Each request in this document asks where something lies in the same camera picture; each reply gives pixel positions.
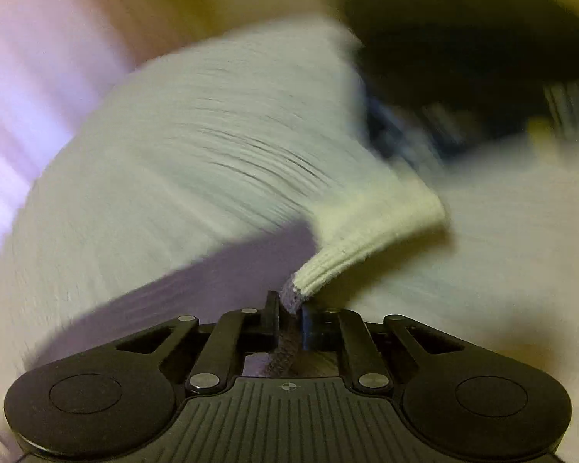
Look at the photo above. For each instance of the dark bulky object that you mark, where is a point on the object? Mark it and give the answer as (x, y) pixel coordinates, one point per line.
(463, 67)

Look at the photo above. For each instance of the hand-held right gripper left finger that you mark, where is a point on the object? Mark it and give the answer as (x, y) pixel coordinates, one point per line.
(271, 324)

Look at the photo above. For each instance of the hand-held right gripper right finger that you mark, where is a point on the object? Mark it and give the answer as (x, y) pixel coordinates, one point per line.
(313, 329)

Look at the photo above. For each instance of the white ribbed bedspread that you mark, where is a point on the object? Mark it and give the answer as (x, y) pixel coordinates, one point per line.
(149, 154)

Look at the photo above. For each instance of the sheer white curtain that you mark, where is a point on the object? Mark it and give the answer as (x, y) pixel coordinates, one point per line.
(34, 82)

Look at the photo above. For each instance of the purple knit sweater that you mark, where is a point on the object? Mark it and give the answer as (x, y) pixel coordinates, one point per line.
(198, 280)

